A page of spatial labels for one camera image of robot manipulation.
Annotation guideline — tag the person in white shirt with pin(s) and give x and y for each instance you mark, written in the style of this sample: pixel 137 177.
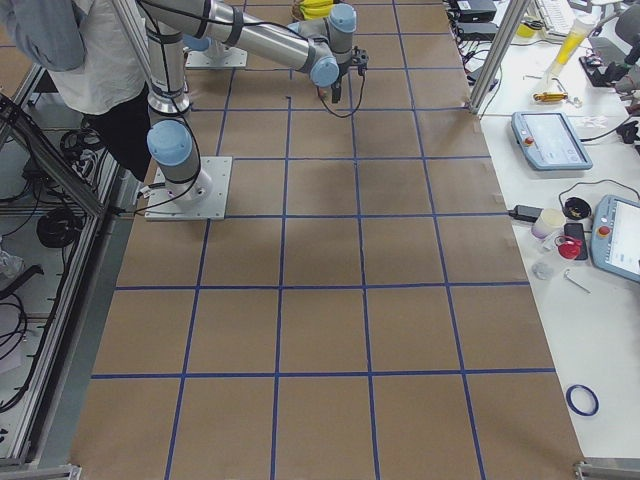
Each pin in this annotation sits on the person in white shirt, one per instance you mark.
pixel 88 56

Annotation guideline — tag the yellow gold tool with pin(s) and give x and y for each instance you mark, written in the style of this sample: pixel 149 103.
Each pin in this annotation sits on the yellow gold tool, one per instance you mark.
pixel 549 97

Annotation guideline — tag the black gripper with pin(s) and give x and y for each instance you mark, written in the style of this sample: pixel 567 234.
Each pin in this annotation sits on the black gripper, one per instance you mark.
pixel 339 79

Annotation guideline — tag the aluminium frame post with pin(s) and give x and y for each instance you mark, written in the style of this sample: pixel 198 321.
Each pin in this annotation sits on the aluminium frame post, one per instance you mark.
pixel 512 16

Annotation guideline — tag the blue tape roll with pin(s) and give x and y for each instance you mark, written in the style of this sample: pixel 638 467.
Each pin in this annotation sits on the blue tape roll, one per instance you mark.
pixel 582 400

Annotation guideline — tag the yellow bottle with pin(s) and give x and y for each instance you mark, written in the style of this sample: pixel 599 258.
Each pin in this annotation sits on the yellow bottle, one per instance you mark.
pixel 579 30

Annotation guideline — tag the blue teach pendant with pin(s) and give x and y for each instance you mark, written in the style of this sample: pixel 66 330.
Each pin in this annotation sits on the blue teach pendant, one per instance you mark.
pixel 549 142
pixel 614 243

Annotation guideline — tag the red round object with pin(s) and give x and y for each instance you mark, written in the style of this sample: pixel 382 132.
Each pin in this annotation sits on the red round object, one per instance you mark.
pixel 569 249

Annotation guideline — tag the yellow banana bunch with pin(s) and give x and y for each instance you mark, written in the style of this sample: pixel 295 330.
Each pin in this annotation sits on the yellow banana bunch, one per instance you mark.
pixel 314 9

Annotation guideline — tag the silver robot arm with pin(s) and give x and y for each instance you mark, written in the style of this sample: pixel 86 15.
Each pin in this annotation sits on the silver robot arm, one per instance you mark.
pixel 323 49

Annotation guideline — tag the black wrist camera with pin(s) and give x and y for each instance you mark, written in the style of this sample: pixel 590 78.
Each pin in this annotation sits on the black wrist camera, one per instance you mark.
pixel 359 60

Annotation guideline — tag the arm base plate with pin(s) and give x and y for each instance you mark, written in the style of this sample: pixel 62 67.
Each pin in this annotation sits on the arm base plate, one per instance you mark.
pixel 212 59
pixel 207 199

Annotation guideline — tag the silver hex key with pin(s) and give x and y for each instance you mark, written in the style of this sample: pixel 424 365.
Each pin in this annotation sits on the silver hex key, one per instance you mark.
pixel 568 277

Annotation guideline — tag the far blue teach pendant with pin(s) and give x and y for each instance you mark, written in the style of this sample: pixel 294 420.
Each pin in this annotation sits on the far blue teach pendant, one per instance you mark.
pixel 549 142

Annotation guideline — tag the black power adapter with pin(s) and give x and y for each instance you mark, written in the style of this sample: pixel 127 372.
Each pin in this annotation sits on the black power adapter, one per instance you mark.
pixel 525 213

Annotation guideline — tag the white cup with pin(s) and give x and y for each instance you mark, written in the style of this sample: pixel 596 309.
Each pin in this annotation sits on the white cup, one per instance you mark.
pixel 549 220

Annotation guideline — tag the near blue teach pendant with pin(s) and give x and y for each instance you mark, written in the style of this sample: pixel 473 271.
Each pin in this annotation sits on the near blue teach pendant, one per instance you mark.
pixel 614 243

